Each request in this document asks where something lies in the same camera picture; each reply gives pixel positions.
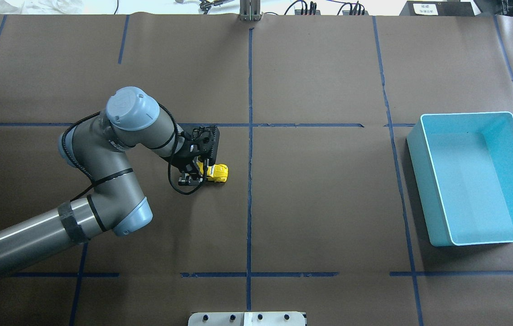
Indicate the black rectangular box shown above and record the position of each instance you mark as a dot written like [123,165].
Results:
[437,8]

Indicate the aluminium frame post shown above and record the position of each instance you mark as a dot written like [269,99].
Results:
[250,10]

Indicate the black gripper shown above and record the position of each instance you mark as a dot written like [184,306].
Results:
[188,159]

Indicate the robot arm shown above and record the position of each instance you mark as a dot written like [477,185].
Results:
[86,186]

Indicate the light blue plastic bin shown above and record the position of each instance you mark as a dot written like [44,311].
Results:
[463,165]

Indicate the yellow beetle toy car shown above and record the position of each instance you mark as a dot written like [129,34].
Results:
[218,173]

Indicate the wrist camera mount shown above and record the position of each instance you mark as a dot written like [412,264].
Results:
[204,143]

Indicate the white pedestal base plate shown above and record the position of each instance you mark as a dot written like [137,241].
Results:
[274,318]

